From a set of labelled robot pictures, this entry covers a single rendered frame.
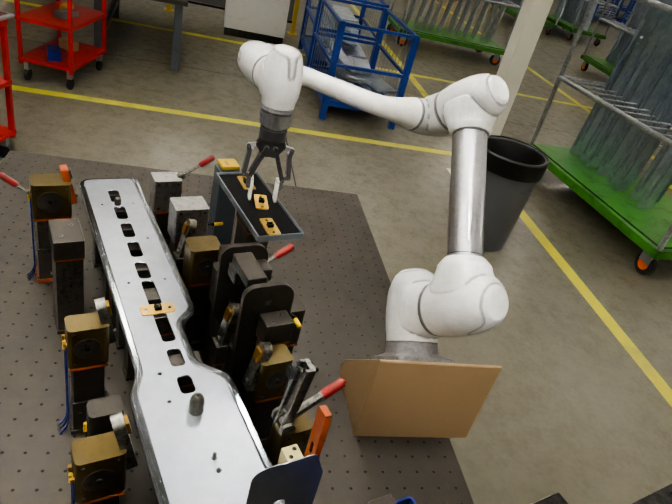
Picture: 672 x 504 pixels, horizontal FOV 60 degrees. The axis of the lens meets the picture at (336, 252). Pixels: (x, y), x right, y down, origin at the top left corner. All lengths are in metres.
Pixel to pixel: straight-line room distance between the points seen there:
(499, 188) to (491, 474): 2.04
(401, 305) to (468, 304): 0.24
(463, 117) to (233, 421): 1.03
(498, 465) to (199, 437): 1.83
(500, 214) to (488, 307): 2.72
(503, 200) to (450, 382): 2.64
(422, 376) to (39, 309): 1.19
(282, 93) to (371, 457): 1.01
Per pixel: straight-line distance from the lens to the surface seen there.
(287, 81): 1.54
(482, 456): 2.85
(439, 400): 1.70
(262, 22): 8.22
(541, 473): 2.94
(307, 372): 1.12
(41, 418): 1.71
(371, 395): 1.61
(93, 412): 1.33
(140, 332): 1.48
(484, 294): 1.52
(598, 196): 5.37
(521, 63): 5.10
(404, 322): 1.67
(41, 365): 1.84
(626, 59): 5.98
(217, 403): 1.33
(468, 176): 1.67
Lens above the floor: 1.99
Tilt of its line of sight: 32 degrees down
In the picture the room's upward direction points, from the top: 15 degrees clockwise
